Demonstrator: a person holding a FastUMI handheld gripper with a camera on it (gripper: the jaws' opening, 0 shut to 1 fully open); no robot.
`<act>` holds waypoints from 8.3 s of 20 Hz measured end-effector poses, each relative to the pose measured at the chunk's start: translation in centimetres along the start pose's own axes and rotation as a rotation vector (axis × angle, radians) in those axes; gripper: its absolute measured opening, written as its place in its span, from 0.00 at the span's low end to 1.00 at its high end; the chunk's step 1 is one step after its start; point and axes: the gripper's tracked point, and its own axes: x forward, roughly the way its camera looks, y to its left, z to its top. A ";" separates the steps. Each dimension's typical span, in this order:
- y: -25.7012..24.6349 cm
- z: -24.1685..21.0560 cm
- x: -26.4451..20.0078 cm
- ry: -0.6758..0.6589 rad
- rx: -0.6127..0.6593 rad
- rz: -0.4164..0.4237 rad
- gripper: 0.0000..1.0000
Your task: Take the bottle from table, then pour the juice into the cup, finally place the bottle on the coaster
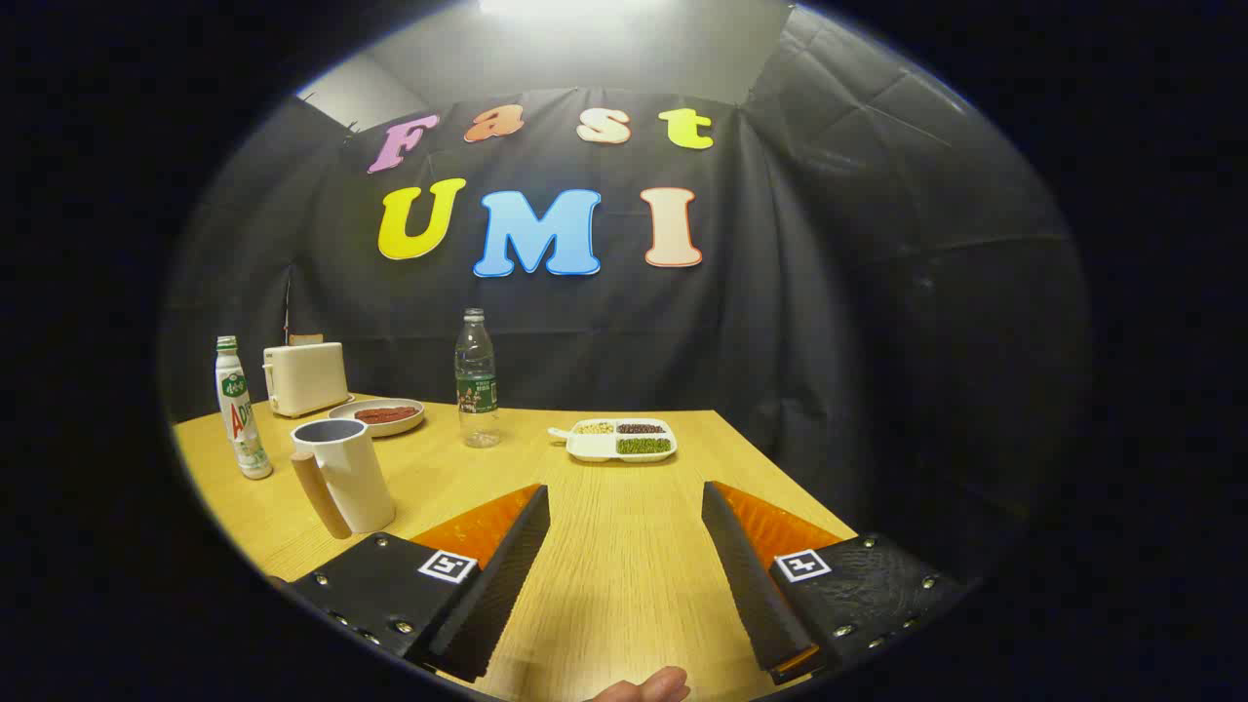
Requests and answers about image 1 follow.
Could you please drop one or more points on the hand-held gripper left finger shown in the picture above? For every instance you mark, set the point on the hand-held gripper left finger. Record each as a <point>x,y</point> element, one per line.
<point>507,585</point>

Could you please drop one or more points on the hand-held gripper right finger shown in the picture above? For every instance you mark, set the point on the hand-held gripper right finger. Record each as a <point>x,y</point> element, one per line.
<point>751,585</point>

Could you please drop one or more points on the white juice bottle green label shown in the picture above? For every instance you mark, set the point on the white juice bottle green label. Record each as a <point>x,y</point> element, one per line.
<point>244,429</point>

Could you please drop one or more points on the clear plastic water bottle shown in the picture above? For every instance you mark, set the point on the clear plastic water bottle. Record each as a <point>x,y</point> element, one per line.
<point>477,390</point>

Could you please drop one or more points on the wooden table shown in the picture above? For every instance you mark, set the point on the wooden table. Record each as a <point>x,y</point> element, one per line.
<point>624,565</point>

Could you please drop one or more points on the white divided tray with beans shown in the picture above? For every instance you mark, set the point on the white divided tray with beans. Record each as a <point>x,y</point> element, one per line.
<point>590,447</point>

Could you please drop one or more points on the round white plate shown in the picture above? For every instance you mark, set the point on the round white plate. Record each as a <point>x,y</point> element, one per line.
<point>410,422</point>

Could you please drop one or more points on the red meat slices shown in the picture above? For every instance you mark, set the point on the red meat slices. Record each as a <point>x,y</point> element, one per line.
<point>385,414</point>

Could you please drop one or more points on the black backdrop cloth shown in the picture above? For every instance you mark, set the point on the black backdrop cloth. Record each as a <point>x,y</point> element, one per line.
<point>780,322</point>

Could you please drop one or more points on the white toaster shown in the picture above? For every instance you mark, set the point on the white toaster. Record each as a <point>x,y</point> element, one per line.
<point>304,380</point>

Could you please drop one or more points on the toast slice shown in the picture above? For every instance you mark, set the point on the toast slice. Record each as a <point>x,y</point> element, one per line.
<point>306,339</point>

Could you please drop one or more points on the ceiling light panel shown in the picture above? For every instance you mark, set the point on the ceiling light panel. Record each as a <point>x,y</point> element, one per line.
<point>556,6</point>

